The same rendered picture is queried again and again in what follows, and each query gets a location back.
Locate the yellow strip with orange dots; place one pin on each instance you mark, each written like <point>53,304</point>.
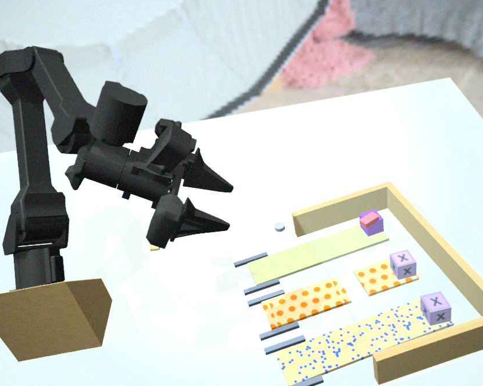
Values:
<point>301,304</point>

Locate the pink rectangular block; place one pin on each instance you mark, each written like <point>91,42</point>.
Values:
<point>369,220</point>

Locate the pale yellow flat strip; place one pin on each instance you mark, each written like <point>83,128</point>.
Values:
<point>282,264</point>

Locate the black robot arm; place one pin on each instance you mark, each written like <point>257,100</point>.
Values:
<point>96,135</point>

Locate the pale yellow strip with blue dots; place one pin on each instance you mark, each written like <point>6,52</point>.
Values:
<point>323,354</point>

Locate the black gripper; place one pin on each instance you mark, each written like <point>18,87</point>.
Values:
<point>173,218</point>

